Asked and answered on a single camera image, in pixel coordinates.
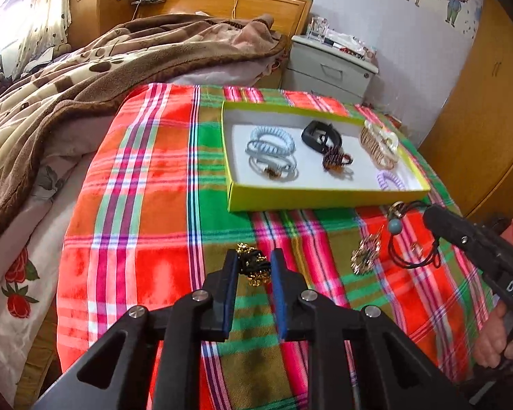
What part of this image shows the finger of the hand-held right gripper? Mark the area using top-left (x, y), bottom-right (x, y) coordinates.
top-left (423, 205), bottom-right (482, 248)

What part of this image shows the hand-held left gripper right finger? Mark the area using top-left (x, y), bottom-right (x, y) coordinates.
top-left (270, 248), bottom-right (473, 410)

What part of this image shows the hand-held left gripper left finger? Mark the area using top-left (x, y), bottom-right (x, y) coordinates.
top-left (32, 248), bottom-right (240, 410)

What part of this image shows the gold and black chain bracelet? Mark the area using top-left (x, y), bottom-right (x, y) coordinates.
top-left (235, 243), bottom-right (274, 289)

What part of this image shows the black cord hair tie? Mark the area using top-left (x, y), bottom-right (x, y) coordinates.
top-left (387, 201), bottom-right (443, 268)

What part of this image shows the purple spiral hair tie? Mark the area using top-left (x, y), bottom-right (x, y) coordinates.
top-left (375, 170), bottom-right (407, 192)

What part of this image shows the green cardboard box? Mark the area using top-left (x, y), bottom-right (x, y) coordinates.
top-left (221, 100), bottom-right (432, 213)

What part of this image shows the clear hair claw clip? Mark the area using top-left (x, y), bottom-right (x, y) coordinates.
top-left (359, 120), bottom-right (400, 170)

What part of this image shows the dark beaded bracelet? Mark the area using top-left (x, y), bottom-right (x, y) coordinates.
top-left (322, 146), bottom-right (354, 177)

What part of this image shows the light blue spiral hair tie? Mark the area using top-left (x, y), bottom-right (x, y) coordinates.
top-left (245, 126), bottom-right (297, 159)

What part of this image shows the black wristband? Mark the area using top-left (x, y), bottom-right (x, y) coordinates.
top-left (301, 120), bottom-right (343, 152)

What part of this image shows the person's right hand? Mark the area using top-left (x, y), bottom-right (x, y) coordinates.
top-left (472, 301), bottom-right (513, 370)

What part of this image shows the gold snowflake brooch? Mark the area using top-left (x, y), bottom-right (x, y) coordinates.
top-left (351, 224), bottom-right (385, 274)

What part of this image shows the plaid cloth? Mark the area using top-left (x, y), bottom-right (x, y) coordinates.
top-left (55, 83), bottom-right (497, 410)

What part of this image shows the white nightstand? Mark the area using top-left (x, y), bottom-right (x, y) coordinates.
top-left (286, 34), bottom-right (379, 103)

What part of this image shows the clutter on nightstand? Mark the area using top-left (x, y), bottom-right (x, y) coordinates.
top-left (327, 30), bottom-right (377, 60)

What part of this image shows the floral bedsheet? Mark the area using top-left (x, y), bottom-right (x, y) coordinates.
top-left (0, 111), bottom-right (124, 394)

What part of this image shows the clear glass container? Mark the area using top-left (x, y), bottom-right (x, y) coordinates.
top-left (307, 16), bottom-right (330, 43)

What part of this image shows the brown patterned blanket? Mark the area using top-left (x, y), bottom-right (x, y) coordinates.
top-left (0, 13), bottom-right (289, 257)

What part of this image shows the wooden headboard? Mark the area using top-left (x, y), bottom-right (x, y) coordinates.
top-left (134, 0), bottom-right (314, 37)

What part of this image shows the dotted curtain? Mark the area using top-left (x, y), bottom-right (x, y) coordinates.
top-left (13, 0), bottom-right (73, 69)

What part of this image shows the window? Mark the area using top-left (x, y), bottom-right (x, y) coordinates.
top-left (0, 0), bottom-right (35, 60)

